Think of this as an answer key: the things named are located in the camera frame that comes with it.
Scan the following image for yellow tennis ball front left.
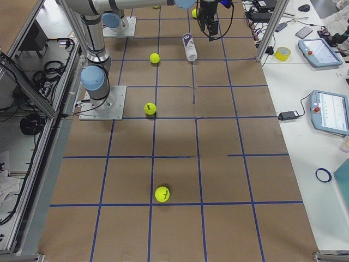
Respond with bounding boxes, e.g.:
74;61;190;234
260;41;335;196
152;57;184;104
191;9;198;19

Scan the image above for yellow tennis ball near base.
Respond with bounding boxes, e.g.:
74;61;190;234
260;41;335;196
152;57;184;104
149;52;160;64

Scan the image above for yellow tape roll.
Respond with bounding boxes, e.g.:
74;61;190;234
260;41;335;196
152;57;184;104
274;46;291;62

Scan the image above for black power adapter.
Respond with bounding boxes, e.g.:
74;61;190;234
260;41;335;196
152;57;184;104
278;110;300;121

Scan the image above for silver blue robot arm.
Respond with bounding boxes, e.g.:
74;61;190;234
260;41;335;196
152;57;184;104
64;0;219;70

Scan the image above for black smartphone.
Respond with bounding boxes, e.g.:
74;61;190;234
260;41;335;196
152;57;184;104
295;26;313;39

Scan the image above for blue teach pendant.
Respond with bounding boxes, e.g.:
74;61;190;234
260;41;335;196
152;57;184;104
310;90;348;136
298;38;342;68

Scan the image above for blue tape ring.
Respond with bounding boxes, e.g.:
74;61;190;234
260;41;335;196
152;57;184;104
315;168;332;183

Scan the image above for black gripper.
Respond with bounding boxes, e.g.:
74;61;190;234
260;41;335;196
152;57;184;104
197;0;219;41

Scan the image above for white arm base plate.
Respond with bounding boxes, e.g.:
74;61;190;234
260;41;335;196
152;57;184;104
79;86;127;121
102;14;137;38

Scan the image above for blue teach pendant near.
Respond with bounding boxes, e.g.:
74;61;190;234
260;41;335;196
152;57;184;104
310;90;348;136

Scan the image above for teal box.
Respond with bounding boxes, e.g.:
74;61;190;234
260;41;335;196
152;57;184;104
334;159;349;208

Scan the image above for blue teach pendant far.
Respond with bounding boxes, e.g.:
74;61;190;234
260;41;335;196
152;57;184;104
298;38;342;68

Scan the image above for white blue tennis ball can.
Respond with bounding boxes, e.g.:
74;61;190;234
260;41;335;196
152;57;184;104
182;33;197;62

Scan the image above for yellow tennis ball far right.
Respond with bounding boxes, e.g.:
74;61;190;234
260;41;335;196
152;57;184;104
144;103;157;116

